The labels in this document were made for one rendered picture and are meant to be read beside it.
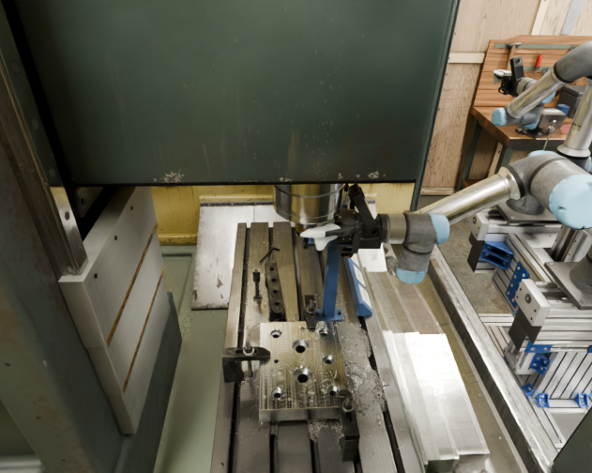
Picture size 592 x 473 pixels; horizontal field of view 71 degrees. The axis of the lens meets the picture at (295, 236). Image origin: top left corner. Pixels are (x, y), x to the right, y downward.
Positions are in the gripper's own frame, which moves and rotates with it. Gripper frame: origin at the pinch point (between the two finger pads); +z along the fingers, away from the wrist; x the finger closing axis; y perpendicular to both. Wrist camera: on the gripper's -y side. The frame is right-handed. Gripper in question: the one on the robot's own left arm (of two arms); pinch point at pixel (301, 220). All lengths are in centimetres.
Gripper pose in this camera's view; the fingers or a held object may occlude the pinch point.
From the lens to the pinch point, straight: 97.6
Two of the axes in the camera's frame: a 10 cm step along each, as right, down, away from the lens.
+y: -0.5, 8.3, 5.6
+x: -0.6, -5.6, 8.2
